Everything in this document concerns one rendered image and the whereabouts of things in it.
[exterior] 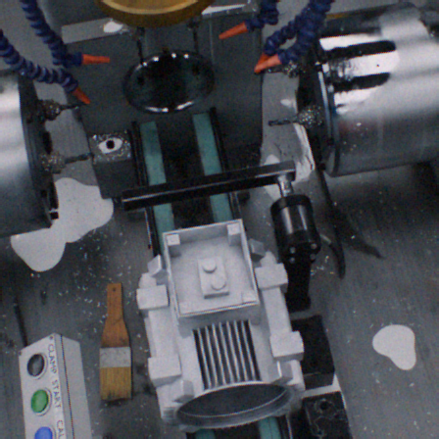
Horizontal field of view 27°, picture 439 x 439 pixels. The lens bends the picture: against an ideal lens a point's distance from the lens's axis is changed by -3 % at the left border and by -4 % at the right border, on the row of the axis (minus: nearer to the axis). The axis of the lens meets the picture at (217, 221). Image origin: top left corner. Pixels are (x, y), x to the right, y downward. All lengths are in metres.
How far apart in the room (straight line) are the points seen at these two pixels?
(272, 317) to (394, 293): 0.37
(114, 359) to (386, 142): 0.54
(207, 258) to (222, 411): 0.23
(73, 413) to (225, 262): 0.27
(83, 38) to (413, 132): 0.50
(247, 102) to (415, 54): 0.35
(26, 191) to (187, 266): 0.27
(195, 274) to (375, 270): 0.45
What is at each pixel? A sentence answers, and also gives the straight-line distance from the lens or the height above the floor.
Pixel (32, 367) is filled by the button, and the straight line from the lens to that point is 1.23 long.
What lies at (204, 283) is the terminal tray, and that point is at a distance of 1.18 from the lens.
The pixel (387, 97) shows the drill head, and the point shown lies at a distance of 1.35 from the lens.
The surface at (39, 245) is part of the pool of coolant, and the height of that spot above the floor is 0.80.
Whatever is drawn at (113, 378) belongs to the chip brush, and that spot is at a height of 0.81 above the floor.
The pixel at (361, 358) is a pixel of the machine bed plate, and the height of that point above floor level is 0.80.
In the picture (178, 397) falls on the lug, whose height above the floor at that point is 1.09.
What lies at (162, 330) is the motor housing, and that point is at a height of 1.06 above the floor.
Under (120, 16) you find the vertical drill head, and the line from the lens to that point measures 1.20.
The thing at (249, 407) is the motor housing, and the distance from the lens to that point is 1.31.
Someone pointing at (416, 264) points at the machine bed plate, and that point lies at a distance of 1.58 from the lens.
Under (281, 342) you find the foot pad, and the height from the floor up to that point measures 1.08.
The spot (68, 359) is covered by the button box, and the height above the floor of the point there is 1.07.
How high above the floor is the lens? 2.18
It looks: 59 degrees down
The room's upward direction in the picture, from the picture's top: 5 degrees counter-clockwise
